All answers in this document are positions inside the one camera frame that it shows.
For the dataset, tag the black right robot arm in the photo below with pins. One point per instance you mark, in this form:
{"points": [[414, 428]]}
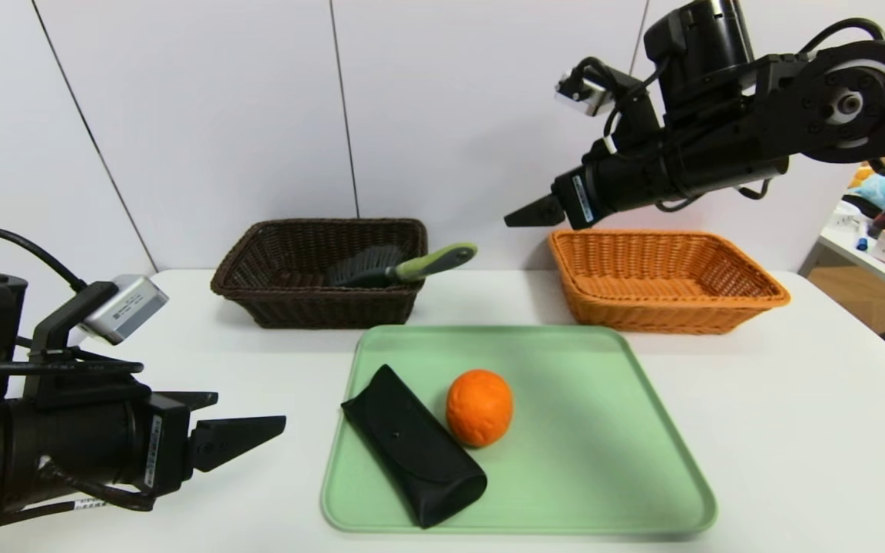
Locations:
{"points": [[834, 100]]}

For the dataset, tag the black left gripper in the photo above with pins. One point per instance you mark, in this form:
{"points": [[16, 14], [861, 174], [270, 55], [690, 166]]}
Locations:
{"points": [[164, 449]]}

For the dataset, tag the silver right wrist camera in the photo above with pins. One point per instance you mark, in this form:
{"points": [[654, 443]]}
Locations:
{"points": [[581, 92]]}

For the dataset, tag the dark brown wicker basket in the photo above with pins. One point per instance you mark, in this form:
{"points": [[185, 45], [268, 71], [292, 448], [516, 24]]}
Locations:
{"points": [[289, 311]]}

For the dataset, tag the black glasses case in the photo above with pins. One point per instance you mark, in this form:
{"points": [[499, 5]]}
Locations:
{"points": [[412, 453]]}

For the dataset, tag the orange fruit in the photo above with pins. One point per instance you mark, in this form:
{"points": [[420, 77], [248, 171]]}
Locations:
{"points": [[478, 407]]}

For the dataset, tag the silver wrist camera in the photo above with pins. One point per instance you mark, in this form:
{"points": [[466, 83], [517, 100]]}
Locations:
{"points": [[124, 307], [581, 92]]}

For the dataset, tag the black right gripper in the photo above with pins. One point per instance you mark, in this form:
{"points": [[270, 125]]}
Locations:
{"points": [[578, 199]]}

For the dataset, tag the light green plastic tray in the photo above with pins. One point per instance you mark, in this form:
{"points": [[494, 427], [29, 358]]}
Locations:
{"points": [[565, 476]]}

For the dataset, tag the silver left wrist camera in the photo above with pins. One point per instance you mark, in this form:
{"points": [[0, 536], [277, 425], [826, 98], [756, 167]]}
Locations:
{"points": [[124, 307]]}

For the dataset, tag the orange wicker basket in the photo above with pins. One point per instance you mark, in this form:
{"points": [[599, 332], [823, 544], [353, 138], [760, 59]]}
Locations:
{"points": [[642, 315]]}

